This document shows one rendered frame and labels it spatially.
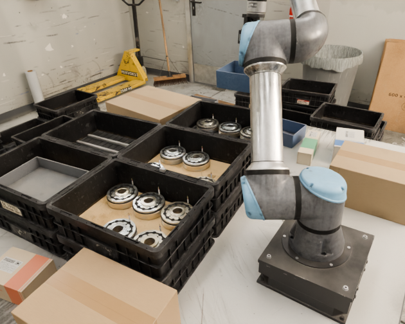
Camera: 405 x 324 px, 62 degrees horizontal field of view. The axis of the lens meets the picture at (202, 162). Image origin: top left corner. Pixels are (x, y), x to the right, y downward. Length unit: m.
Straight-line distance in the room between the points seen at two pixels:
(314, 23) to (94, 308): 0.88
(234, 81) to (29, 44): 3.44
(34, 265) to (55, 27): 3.83
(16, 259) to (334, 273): 0.90
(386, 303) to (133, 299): 0.67
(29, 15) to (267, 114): 3.87
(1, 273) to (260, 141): 0.81
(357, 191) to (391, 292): 0.37
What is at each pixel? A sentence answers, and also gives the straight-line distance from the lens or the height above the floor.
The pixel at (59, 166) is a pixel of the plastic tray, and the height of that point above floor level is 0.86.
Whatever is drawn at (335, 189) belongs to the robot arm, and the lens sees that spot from 0.87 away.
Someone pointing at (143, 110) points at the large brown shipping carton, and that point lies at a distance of 1.64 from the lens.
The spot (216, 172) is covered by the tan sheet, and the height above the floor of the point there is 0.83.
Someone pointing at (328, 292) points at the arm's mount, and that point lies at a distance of 0.95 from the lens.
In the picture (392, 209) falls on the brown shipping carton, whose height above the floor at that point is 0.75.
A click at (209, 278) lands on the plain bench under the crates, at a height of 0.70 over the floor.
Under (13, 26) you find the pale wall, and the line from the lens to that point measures 4.43.
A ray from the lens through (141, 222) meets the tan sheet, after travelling 1.06.
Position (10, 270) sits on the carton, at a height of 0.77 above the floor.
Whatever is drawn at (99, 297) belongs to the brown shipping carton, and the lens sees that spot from 0.86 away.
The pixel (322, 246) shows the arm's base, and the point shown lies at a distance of 0.97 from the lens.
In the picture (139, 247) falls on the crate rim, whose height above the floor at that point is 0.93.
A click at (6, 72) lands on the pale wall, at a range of 4.41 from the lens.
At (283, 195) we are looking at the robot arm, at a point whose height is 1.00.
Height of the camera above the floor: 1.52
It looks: 31 degrees down
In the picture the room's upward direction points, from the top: 3 degrees counter-clockwise
